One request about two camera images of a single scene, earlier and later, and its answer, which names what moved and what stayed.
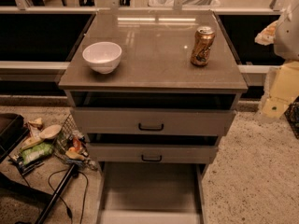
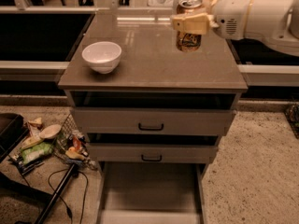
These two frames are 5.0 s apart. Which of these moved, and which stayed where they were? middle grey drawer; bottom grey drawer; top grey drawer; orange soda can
Moved: orange soda can
Stayed: middle grey drawer; bottom grey drawer; top grey drawer
